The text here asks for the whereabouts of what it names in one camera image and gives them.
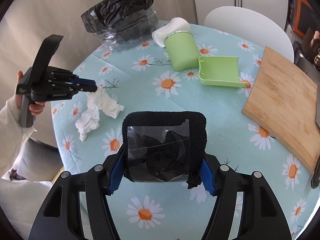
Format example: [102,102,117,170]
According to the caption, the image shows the floral blue tablecloth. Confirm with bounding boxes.
[52,25,319,239]

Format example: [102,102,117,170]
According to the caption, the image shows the white round chair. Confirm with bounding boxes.
[204,6,294,62]

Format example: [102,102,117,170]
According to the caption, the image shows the white sleeve forearm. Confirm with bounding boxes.
[0,97,35,177]

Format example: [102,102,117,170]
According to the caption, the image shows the green foam cup sleeve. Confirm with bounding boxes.
[164,30,200,72]

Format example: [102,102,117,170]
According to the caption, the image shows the steel cleaver black handle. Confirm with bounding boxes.
[310,85,320,189]

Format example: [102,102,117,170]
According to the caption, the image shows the orange Philips appliance box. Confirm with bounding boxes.
[289,0,319,38]

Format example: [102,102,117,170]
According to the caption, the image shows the person's left hand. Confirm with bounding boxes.
[13,70,47,117]

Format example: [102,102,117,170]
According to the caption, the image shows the white tissue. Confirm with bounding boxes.
[75,86,124,141]

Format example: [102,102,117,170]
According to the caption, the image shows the black bag lined trash bin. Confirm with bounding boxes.
[81,0,158,44]

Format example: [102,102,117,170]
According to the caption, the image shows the white paper cup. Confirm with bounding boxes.
[152,24,174,48]
[164,17,190,34]

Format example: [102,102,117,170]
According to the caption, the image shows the dark grey suitcase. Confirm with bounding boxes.
[293,41,319,84]

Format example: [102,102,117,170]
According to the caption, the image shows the green foam sheet piece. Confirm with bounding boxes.
[198,56,246,88]

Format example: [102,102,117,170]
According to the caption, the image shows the bamboo cutting board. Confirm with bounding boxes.
[241,47,320,173]

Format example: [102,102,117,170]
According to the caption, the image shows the brown leather handbag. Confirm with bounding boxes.
[302,28,320,70]

